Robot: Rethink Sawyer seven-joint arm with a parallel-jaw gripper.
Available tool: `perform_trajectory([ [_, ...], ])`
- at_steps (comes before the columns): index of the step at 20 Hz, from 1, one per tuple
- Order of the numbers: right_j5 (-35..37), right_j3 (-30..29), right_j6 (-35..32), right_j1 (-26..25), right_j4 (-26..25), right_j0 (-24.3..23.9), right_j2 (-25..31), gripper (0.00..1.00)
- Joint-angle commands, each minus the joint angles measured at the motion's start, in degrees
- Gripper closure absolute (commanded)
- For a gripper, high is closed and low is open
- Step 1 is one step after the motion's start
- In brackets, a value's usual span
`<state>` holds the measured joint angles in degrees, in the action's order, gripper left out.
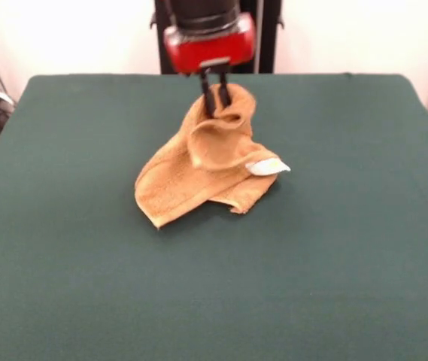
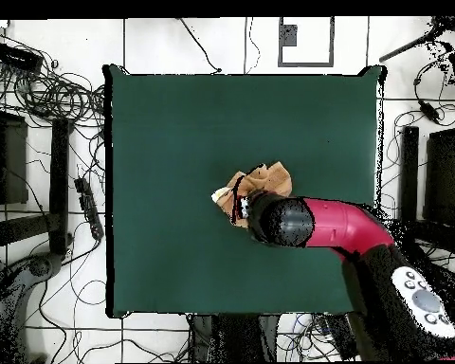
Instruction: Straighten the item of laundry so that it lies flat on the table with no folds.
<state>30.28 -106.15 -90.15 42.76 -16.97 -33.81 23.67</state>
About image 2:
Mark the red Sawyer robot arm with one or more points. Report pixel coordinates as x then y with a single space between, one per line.
345 223

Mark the tan terry towel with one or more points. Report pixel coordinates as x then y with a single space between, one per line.
273 178

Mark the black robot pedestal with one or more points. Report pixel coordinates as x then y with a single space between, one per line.
235 337

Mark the dark green table cloth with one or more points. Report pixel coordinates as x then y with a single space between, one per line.
174 132

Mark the black power adapter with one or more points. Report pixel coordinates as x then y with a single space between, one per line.
429 111

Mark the black network switch box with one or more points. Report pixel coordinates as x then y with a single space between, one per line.
17 57

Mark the grey stand base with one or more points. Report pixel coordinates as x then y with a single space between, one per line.
38 265

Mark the black metal frame stand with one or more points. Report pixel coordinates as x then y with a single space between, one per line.
408 182
58 182

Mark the grey square floor frame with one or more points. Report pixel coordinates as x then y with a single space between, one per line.
305 64

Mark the black tripod rod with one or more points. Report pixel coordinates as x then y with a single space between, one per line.
405 47

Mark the dark grey floor socket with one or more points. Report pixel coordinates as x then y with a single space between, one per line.
289 36

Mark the black power strip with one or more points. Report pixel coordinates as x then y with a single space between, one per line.
88 204

